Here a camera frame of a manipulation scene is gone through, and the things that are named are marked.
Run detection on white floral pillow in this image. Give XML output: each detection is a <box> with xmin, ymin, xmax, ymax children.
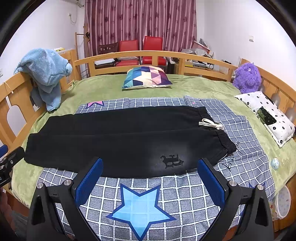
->
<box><xmin>235</xmin><ymin>91</ymin><xmax>295</xmax><ymax>148</ymax></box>

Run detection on colourful geometric pillow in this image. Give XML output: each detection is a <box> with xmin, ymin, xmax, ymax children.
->
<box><xmin>122</xmin><ymin>66</ymin><xmax>172</xmax><ymax>90</ymax></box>

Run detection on dark phone on pillow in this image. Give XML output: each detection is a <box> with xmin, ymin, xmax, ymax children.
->
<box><xmin>257</xmin><ymin>107</ymin><xmax>276</xmax><ymax>126</ymax></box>

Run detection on green bed blanket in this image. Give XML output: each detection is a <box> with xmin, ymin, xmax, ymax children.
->
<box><xmin>10</xmin><ymin>73</ymin><xmax>296</xmax><ymax>208</ymax></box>

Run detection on black pants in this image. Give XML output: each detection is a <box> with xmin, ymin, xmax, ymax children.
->
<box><xmin>24</xmin><ymin>105</ymin><xmax>236</xmax><ymax>178</ymax></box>

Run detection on maroon striped curtain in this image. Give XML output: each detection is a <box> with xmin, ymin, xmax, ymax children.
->
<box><xmin>84</xmin><ymin>1</ymin><xmax>197</xmax><ymax>57</ymax></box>

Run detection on wooden bed frame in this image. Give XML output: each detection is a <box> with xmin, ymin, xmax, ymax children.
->
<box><xmin>0</xmin><ymin>49</ymin><xmax>296</xmax><ymax>200</ymax></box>

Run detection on blue plush elephant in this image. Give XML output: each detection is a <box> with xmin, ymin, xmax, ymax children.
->
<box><xmin>14</xmin><ymin>48</ymin><xmax>73</xmax><ymax>112</ymax></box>

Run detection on blue checkered star quilt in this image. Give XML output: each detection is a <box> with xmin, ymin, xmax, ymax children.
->
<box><xmin>36</xmin><ymin>95</ymin><xmax>276</xmax><ymax>241</ymax></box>

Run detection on small round blue toy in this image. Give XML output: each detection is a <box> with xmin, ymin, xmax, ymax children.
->
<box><xmin>270</xmin><ymin>158</ymin><xmax>280</xmax><ymax>170</ymax></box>

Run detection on left red chair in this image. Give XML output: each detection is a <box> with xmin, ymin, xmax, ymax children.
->
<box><xmin>114</xmin><ymin>39</ymin><xmax>140</xmax><ymax>67</ymax></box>

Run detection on dark wooden chair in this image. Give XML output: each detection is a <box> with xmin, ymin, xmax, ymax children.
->
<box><xmin>95</xmin><ymin>42</ymin><xmax>118</xmax><ymax>69</ymax></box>

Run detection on purple plush toy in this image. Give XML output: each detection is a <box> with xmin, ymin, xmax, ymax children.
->
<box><xmin>233</xmin><ymin>63</ymin><xmax>261</xmax><ymax>94</ymax></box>

